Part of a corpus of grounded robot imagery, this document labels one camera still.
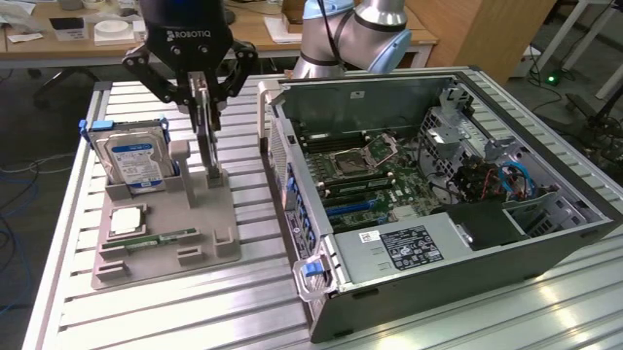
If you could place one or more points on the device with green light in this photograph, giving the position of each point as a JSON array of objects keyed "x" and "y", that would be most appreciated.
[{"x": 551, "y": 78}]

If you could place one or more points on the black plastic air shroud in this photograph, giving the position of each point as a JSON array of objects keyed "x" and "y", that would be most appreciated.
[{"x": 482, "y": 226}]

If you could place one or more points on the graphics card with metal bracket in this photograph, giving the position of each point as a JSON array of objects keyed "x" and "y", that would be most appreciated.
[{"x": 207, "y": 146}]

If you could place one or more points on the black round lamp base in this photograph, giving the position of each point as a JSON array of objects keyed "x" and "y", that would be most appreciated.
[{"x": 230, "y": 16}]

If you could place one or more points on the white paper stack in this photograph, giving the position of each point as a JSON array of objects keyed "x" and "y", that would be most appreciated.
[{"x": 279, "y": 31}]

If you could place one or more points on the perforated metal disk bay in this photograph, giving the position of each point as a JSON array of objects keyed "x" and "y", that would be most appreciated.
[{"x": 447, "y": 138}]

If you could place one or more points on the grey plastic parts rack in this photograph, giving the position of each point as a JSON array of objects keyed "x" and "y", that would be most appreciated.
[{"x": 166, "y": 215}]

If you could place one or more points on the white paper slip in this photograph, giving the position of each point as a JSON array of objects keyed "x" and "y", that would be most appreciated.
[{"x": 25, "y": 37}]

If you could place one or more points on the wooden cabinet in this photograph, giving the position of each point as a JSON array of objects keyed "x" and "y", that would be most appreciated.
[{"x": 487, "y": 36}]

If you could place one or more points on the silver CPU chip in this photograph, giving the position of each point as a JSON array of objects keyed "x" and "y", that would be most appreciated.
[{"x": 126, "y": 220}]

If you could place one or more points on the grey power supply unit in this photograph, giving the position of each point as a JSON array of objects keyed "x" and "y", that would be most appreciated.
[{"x": 361, "y": 262}]

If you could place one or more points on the white box with black lid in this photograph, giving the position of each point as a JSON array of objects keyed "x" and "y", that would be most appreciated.
[{"x": 71, "y": 33}]

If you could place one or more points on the white desk frame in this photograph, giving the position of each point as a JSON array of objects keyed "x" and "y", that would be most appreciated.
[{"x": 586, "y": 38}]

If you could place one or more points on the grey cup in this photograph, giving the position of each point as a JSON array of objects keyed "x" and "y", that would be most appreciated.
[{"x": 71, "y": 4}]

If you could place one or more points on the open black PC case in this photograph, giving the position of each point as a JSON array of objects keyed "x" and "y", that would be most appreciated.
[{"x": 438, "y": 302}]

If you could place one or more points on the black equipment stand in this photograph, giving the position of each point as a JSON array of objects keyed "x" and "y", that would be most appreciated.
[{"x": 579, "y": 104}]

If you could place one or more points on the small cardboard box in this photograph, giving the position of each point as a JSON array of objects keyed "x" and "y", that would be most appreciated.
[{"x": 293, "y": 14}]

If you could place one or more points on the wooden desk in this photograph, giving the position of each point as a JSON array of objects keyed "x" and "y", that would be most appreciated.
[{"x": 263, "y": 42}]

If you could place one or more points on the CPU socket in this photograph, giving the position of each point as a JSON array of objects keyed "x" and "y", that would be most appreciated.
[{"x": 350, "y": 162}]

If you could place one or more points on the green motherboard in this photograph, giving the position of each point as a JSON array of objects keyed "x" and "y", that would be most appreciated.
[{"x": 405, "y": 182}]

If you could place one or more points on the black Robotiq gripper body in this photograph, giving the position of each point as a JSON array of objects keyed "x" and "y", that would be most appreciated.
[{"x": 187, "y": 43}]

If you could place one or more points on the metal socket cover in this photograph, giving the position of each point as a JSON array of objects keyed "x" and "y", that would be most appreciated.
[{"x": 385, "y": 147}]

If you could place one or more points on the white round dish on box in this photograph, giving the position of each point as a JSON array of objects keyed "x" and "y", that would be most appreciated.
[{"x": 113, "y": 31}]

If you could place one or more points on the white tape roll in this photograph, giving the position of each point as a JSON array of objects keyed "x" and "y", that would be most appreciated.
[{"x": 93, "y": 3}]

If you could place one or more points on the clear plastic bag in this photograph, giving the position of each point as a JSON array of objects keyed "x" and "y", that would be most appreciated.
[{"x": 19, "y": 18}]

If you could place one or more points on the grey metal disk bay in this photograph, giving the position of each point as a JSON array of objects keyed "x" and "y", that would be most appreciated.
[{"x": 535, "y": 211}]

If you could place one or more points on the hard disk in blue caddy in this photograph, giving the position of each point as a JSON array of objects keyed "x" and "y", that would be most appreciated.
[{"x": 131, "y": 160}]

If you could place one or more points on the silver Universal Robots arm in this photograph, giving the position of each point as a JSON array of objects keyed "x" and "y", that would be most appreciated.
[{"x": 322, "y": 40}]

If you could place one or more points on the blue case release latch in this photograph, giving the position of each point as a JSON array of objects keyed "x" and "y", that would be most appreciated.
[{"x": 313, "y": 270}]

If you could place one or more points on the white labelled box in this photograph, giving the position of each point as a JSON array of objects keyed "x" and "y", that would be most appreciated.
[{"x": 138, "y": 34}]

